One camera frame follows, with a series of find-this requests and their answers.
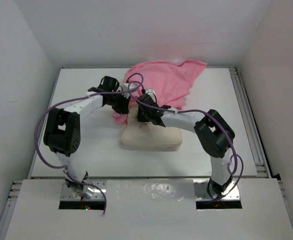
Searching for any cream pillow with bear print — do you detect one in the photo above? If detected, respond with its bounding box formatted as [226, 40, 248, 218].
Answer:
[120, 102, 183, 151]

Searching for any pink satin pillowcase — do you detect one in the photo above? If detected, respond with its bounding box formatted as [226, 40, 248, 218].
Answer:
[111, 59, 209, 127]

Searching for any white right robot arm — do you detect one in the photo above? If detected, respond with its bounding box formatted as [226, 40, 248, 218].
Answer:
[136, 93, 235, 197]

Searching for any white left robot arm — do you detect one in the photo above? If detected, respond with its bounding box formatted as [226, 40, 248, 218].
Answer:
[43, 76, 130, 195]

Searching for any white foam front board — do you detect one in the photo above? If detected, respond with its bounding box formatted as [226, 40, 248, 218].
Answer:
[6, 178, 293, 240]

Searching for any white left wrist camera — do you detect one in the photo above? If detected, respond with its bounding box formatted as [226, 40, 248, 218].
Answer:
[122, 82, 140, 93]

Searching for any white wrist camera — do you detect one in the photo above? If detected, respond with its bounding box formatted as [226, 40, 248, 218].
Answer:
[122, 82, 140, 93]
[144, 88, 157, 102]

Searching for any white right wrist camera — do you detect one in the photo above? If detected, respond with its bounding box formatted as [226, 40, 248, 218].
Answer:
[144, 88, 157, 102]

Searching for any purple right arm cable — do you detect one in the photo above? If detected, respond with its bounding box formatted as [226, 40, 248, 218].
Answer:
[127, 81, 244, 201]

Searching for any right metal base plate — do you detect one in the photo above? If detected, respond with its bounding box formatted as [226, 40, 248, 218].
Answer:
[193, 180, 243, 201]

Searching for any metal base plate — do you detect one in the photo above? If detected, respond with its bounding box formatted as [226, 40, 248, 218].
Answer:
[60, 181, 107, 202]
[193, 180, 243, 201]

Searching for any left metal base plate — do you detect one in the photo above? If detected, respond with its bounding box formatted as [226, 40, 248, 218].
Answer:
[60, 181, 107, 202]

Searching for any aluminium frame rail right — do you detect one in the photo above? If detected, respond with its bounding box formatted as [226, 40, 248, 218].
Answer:
[228, 66, 272, 178]

